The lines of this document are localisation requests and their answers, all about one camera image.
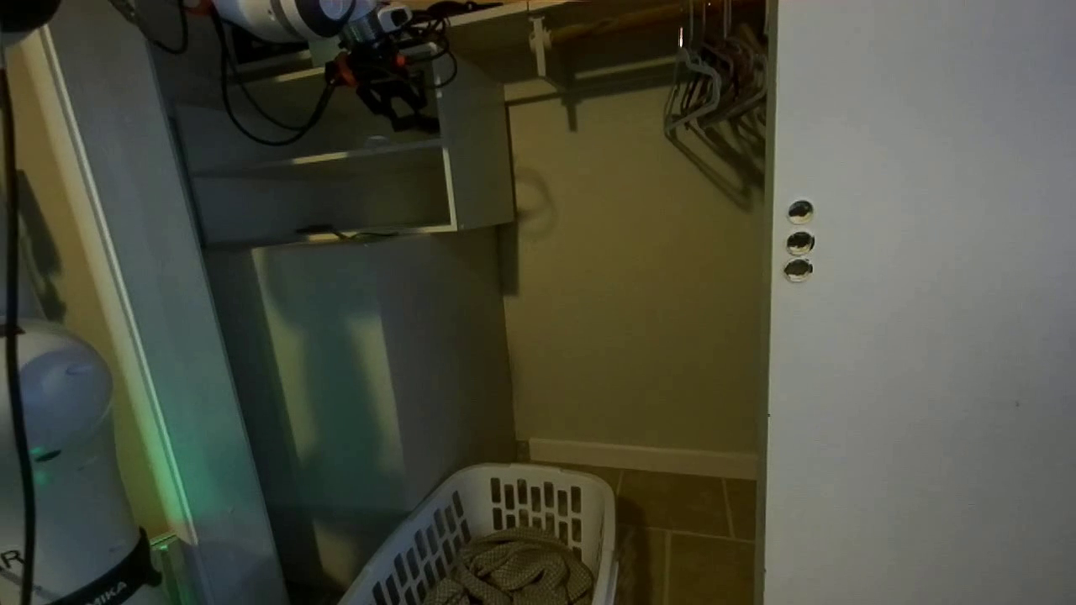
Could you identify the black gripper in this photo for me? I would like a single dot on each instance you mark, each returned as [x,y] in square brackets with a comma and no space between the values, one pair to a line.
[388,65]

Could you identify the white plastic laundry basket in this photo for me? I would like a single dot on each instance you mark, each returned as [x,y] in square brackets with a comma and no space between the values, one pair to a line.
[493,514]

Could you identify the white door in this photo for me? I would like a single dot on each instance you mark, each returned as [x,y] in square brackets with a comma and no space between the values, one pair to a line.
[929,337]

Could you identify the bunch of clothes hangers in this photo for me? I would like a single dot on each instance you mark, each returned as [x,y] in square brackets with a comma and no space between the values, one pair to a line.
[723,112]

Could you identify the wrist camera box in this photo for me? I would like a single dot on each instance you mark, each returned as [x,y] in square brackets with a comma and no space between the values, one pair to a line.
[391,18]

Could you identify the closet rod with bracket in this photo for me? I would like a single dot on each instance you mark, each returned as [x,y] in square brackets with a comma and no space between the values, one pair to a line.
[544,46]

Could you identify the white baseboard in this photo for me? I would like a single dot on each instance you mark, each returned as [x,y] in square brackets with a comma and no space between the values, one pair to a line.
[645,457]

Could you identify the grey closet side panel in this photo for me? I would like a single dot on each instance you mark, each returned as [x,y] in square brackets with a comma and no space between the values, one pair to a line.
[147,315]

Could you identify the grey shelf unit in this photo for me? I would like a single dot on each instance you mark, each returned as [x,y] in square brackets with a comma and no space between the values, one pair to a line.
[358,337]

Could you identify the grey clothes pile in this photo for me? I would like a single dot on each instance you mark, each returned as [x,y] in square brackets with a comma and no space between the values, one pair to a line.
[515,572]

